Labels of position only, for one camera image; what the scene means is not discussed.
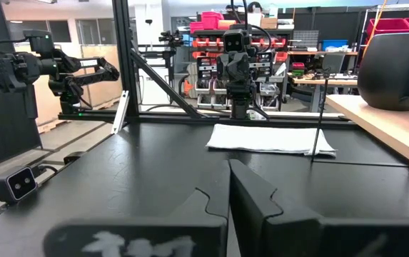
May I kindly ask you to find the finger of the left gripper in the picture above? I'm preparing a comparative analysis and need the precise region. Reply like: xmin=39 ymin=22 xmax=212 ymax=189
xmin=228 ymin=60 xmax=239 ymax=82
xmin=238 ymin=60 xmax=248 ymax=82

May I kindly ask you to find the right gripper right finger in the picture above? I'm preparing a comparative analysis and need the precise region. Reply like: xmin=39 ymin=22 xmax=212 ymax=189
xmin=228 ymin=158 xmax=409 ymax=257

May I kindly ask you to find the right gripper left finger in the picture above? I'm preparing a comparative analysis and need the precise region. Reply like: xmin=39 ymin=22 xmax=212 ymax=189
xmin=43 ymin=159 xmax=231 ymax=257

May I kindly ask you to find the black mug with blue inside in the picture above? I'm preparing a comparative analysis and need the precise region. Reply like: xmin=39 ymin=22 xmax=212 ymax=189
xmin=356 ymin=31 xmax=409 ymax=111

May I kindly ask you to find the pink storage box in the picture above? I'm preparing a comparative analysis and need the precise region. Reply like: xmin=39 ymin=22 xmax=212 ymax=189
xmin=200 ymin=11 xmax=225 ymax=30

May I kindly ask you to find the brown cardboard box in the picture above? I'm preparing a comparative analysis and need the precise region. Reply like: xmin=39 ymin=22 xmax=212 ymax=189
xmin=260 ymin=16 xmax=279 ymax=29

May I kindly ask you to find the grey folded cloth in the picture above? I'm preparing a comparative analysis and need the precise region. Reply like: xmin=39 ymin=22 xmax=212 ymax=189
xmin=206 ymin=123 xmax=338 ymax=158

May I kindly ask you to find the grey office chair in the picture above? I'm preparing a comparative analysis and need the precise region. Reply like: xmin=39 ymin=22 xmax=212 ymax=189
xmin=320 ymin=52 xmax=346 ymax=76

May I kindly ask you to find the wooden work desk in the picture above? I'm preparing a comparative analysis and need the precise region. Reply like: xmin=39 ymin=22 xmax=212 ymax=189
xmin=288 ymin=73 xmax=358 ymax=114

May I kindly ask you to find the blue storage bin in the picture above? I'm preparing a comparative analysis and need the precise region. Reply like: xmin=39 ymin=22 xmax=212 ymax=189
xmin=321 ymin=39 xmax=350 ymax=52

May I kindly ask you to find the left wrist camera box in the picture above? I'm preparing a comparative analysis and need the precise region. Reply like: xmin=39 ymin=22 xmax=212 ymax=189
xmin=223 ymin=29 xmax=245 ymax=54

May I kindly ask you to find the black aluminium table frame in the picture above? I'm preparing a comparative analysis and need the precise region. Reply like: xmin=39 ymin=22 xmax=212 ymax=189
xmin=57 ymin=0 xmax=358 ymax=135

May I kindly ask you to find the orange hanging cable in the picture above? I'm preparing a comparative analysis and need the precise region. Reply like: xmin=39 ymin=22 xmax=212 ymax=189
xmin=363 ymin=0 xmax=389 ymax=58

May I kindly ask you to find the wooden shelf with black frame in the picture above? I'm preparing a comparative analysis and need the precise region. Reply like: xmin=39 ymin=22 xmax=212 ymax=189
xmin=310 ymin=76 xmax=409 ymax=176

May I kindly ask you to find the black table-level camera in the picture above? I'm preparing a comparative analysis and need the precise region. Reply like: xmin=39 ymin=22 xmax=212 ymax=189
xmin=0 ymin=166 xmax=39 ymax=204

